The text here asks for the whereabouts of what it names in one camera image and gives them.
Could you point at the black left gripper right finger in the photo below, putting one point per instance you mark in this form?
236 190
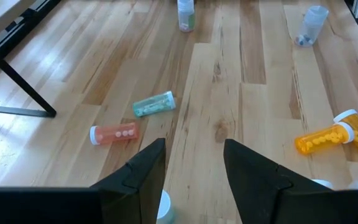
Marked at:
259 193

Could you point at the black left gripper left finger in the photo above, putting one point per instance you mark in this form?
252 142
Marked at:
135 193

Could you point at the teal pill bottle white cap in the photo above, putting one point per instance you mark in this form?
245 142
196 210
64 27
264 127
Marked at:
164 205
152 105

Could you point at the pink pill bottle white cap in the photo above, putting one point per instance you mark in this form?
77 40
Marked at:
117 133

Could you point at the clear bottle blue pills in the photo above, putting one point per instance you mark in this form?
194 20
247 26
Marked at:
311 25

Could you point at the white bottle green label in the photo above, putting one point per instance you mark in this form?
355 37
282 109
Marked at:
186 18

